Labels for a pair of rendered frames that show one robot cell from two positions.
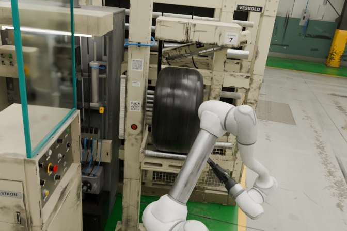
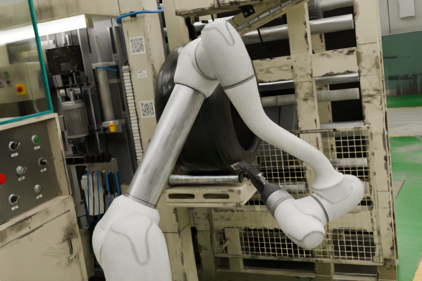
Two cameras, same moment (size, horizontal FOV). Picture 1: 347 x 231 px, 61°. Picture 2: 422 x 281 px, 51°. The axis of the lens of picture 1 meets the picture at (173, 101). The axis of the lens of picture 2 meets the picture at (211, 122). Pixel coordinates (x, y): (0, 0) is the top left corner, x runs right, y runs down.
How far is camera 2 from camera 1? 1.00 m
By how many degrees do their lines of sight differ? 26
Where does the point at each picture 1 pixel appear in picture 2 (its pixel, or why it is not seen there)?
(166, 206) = (113, 205)
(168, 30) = not seen: outside the picture
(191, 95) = not seen: hidden behind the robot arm
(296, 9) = not seen: outside the picture
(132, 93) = (140, 90)
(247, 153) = (242, 106)
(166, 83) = (170, 57)
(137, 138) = not seen: hidden behind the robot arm
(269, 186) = (333, 184)
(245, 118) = (210, 35)
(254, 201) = (301, 212)
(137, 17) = not seen: outside the picture
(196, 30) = not seen: outside the picture
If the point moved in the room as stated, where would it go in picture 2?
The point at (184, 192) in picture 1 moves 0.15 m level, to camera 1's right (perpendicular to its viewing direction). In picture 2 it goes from (143, 182) to (189, 181)
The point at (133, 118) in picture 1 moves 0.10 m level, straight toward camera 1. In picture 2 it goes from (149, 128) to (141, 132)
